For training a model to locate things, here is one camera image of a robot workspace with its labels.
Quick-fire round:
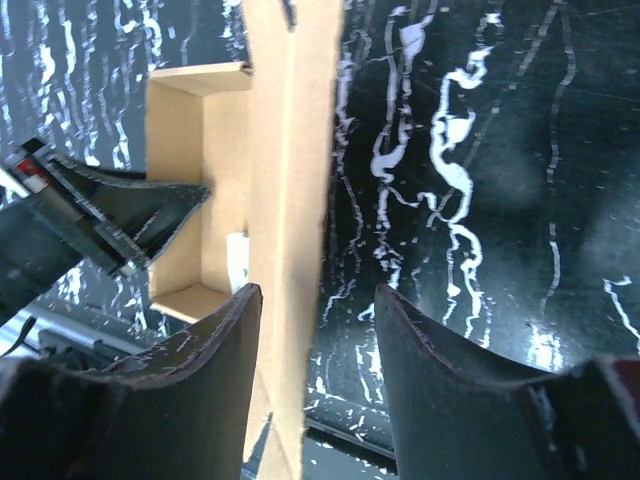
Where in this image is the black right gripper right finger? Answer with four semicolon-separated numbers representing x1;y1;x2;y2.
375;285;639;479

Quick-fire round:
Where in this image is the small white paper packet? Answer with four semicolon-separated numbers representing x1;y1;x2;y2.
226;232;249;294

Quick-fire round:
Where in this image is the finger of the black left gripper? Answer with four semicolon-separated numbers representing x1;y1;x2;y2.
47;153;211;273

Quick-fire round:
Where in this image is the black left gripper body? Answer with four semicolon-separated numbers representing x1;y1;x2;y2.
1;137;125;315

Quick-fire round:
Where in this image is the brown cardboard box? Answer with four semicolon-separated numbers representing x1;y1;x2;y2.
146;1;344;479

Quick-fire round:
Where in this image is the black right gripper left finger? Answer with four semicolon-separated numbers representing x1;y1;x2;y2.
1;284;263;479

